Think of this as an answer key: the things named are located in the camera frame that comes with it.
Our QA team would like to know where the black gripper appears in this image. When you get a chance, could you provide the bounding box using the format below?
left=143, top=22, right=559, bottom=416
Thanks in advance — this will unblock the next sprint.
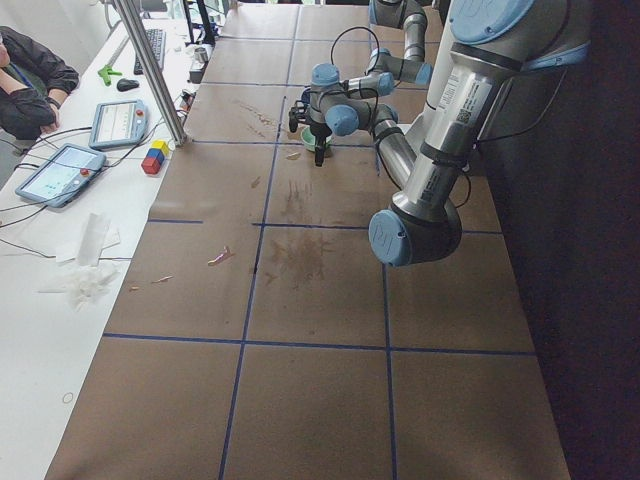
left=288, top=99, right=310, bottom=133
left=310, top=122, right=331, bottom=167

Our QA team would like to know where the light green bowl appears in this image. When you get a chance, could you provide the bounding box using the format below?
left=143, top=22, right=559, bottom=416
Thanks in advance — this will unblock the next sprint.
left=300, top=126, right=332, bottom=153

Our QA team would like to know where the grey-blue plastic cup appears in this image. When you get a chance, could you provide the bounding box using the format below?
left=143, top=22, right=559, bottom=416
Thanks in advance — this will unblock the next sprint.
left=301, top=88, right=311, bottom=104

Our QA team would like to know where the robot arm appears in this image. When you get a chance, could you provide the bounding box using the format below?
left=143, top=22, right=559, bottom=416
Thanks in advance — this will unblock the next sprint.
left=289, top=1, right=433, bottom=139
left=304, top=1, right=593, bottom=266

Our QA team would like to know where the steel cup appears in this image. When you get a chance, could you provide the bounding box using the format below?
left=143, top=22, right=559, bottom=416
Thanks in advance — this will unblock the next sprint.
left=194, top=47, right=209, bottom=64

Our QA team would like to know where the yellow block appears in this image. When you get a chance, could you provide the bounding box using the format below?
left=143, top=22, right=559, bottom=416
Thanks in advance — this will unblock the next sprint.
left=151, top=140, right=170, bottom=158

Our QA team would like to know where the blue block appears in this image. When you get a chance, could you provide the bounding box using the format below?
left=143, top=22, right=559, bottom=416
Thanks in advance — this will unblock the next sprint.
left=146, top=148, right=165, bottom=164

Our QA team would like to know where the red block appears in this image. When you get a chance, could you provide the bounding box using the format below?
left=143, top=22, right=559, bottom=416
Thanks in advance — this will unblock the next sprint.
left=141, top=156, right=164, bottom=175

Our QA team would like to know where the black keyboard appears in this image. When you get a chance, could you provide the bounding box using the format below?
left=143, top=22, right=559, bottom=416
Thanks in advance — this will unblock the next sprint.
left=133, top=28, right=166, bottom=75

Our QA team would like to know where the black computer mouse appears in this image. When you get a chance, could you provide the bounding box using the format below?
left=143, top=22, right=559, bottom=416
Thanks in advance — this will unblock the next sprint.
left=116, top=78, right=140, bottom=92

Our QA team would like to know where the far teach pendant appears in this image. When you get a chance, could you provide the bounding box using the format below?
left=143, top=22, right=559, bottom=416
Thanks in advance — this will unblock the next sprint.
left=88, top=100, right=148, bottom=151

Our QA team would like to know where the teach pendant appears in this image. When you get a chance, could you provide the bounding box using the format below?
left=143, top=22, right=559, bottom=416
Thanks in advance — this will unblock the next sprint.
left=88, top=100, right=148, bottom=151
left=15, top=143, right=106, bottom=208

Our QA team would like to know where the brown paper table cover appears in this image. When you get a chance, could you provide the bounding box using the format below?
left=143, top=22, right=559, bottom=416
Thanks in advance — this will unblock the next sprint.
left=47, top=4, right=568, bottom=479

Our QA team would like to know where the green plastic tool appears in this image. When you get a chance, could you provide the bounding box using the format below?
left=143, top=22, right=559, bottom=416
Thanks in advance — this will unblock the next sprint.
left=98, top=65, right=122, bottom=87

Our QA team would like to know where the folded white paper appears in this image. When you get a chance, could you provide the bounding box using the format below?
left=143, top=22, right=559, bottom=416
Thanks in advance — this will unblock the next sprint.
left=55, top=213, right=121, bottom=267

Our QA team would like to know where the near teach pendant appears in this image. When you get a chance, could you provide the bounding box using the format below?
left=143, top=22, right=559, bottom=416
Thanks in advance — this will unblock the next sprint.
left=15, top=143, right=106, bottom=208

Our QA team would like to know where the crumpled white tissue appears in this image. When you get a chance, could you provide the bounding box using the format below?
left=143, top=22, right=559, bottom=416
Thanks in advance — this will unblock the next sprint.
left=37, top=264, right=120, bottom=310

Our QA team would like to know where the seated person dark jacket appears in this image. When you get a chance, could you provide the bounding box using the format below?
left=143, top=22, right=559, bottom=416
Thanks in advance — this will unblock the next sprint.
left=1, top=26, right=80, bottom=141

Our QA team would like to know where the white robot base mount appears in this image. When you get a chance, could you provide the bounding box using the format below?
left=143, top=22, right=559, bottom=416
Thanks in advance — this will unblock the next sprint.
left=398, top=113, right=425, bottom=147

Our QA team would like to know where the aluminium frame post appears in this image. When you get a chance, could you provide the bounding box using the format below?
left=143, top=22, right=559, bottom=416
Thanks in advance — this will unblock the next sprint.
left=114, top=0, right=187, bottom=147

